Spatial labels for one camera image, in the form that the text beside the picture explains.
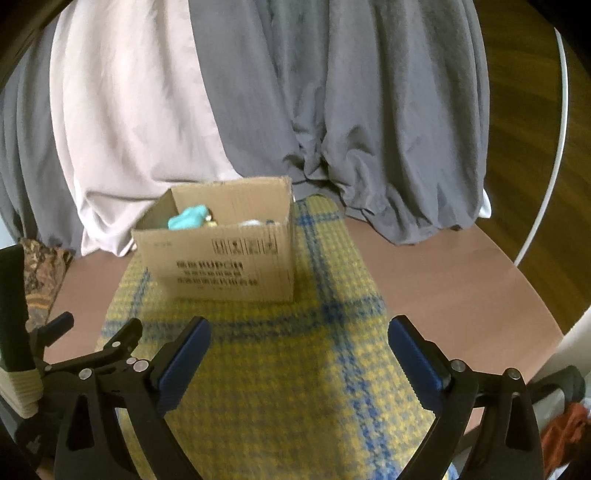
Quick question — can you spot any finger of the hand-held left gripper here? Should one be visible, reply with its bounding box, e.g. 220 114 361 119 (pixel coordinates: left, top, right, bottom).
28 311 75 358
44 318 144 377

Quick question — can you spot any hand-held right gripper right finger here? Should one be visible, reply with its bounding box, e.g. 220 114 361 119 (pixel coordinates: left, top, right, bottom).
387 315 546 480

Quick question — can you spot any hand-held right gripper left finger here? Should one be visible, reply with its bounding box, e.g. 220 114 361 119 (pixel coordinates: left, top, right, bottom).
53 316 213 480

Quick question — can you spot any brown cardboard box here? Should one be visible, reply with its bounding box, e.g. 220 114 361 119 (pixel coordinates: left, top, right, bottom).
131 176 296 303

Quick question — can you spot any teal plush toy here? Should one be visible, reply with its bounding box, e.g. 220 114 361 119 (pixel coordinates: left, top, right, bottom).
167 205 209 232

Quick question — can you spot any brown patterned cloth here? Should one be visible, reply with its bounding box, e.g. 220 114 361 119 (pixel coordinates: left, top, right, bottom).
18 237 75 333

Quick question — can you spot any yellow blue plaid mat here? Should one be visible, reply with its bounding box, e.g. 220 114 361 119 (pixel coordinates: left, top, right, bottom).
95 194 467 480

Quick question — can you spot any dark grey plastic part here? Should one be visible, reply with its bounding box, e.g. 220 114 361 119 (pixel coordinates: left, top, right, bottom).
529 364 587 407

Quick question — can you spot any grey curtain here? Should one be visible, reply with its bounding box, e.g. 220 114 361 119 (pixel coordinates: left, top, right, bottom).
0 28 86 252
189 0 490 245

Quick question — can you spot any orange cloth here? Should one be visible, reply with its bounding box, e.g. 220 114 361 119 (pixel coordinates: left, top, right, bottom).
540 401 589 446

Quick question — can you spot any pale pink curtain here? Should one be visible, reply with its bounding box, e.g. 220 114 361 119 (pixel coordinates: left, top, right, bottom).
48 0 242 257

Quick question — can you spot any white curved tube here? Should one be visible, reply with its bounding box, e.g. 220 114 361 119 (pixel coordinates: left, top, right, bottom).
515 28 570 267

